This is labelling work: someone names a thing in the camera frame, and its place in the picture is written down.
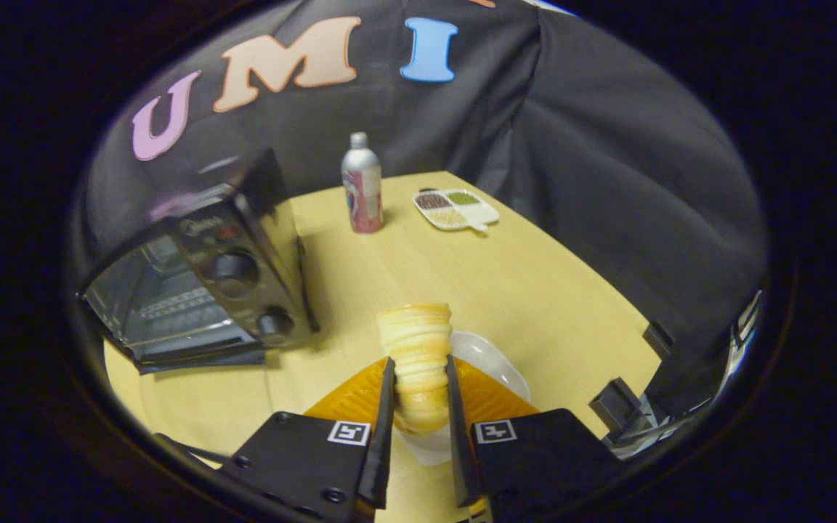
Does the spiral bread roll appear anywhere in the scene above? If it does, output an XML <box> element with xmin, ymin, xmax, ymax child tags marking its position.
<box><xmin>376</xmin><ymin>303</ymin><xmax>454</xmax><ymax>437</ymax></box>

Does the white square plate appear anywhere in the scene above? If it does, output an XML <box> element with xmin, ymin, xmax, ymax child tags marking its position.
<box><xmin>400</xmin><ymin>331</ymin><xmax>532</xmax><ymax>466</ymax></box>

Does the white sectioned grain dish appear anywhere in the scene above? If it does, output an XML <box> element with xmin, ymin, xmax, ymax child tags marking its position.
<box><xmin>413</xmin><ymin>189</ymin><xmax>501</xmax><ymax>233</ymax></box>

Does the silver pink drink bottle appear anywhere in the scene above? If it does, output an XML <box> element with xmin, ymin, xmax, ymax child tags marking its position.
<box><xmin>341</xmin><ymin>131</ymin><xmax>384</xmax><ymax>235</ymax></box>

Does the black toaster oven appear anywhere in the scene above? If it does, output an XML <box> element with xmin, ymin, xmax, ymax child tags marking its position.
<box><xmin>77</xmin><ymin>149</ymin><xmax>318</xmax><ymax>375</ymax></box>

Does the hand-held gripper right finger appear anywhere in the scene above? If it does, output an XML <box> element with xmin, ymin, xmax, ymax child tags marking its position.
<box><xmin>445</xmin><ymin>354</ymin><xmax>624</xmax><ymax>523</ymax></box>

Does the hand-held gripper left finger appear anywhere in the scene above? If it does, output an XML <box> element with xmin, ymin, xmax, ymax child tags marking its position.
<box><xmin>217</xmin><ymin>356</ymin><xmax>397</xmax><ymax>523</ymax></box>

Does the black backdrop cloth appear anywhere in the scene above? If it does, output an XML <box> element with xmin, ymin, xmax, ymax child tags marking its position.
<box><xmin>81</xmin><ymin>0</ymin><xmax>768</xmax><ymax>422</ymax></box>

